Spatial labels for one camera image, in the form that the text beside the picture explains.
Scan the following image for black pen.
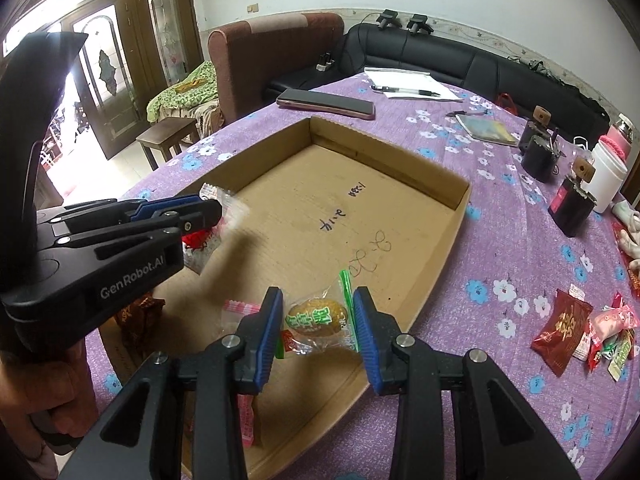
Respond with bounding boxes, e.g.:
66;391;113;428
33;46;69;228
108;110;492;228
371;85;441;97

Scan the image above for dark red snack packet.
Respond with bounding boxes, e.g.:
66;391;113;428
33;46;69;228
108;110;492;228
530;288;594;378

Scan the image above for wooden stool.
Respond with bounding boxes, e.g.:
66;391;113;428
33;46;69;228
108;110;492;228
136;116;201;171

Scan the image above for white plastic jar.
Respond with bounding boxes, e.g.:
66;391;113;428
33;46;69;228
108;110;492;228
582;142;628;213

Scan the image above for black phone pink case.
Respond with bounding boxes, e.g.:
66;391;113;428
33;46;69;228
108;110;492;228
276;88;376;121

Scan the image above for brown snack packet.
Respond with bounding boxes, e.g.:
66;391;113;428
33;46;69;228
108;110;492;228
114;296;166;346

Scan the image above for pink striped snack packet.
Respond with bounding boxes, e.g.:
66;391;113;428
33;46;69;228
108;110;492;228
222;299;262;448

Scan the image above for shallow cardboard box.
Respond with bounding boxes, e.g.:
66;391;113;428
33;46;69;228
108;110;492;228
97;116;472;480

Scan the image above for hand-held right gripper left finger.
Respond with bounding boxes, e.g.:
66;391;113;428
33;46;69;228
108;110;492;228
57;286;286;480

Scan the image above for colourful booklet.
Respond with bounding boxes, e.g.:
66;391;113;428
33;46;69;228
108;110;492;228
455;112;521;147

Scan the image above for small red snack packet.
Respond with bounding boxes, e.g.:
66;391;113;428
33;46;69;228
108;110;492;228
586;342;608;372

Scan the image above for green floral cloth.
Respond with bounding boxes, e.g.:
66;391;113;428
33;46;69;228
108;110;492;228
146;60;221;123

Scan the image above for purple floral tablecloth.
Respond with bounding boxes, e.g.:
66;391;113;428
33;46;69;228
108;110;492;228
85;71;640;480

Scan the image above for black bag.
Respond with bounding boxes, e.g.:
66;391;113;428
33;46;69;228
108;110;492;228
520;54;608;111

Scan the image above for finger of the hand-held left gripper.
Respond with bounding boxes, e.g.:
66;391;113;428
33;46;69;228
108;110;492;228
52;200;224;261
37;194;211;226

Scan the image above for green snack packet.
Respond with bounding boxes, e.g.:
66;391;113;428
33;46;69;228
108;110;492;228
607;330;637;382

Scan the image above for bottle with pink knitted sleeve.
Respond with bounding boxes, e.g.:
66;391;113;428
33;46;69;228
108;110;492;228
598;114;637;161

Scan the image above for white paper notepad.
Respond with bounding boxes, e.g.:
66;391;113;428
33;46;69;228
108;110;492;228
364;66;463;101

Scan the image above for red mesh bag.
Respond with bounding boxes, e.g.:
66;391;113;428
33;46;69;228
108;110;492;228
612;222;640;296

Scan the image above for black pot with wooden block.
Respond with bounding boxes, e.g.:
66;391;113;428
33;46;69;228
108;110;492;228
547;156;598;238
518;106;563;183

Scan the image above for black leather sofa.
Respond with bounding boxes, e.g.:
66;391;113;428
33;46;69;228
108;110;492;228
267;22;613;136

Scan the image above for wooden glass door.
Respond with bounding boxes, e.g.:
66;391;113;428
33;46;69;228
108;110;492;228
65;0;201;161

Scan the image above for brown armchair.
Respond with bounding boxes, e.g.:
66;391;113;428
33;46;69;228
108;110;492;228
207;12;346;128

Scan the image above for person's left hand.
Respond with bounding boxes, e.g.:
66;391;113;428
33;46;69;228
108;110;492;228
0;347;98;480

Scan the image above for yellow pastry green label packet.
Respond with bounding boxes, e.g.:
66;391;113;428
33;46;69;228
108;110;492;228
275;270;363;358

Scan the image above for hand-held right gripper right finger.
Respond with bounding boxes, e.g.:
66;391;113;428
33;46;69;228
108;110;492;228
352;286;583;480

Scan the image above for clear red candy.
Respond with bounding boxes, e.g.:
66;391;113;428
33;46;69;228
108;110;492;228
182;184;248;273

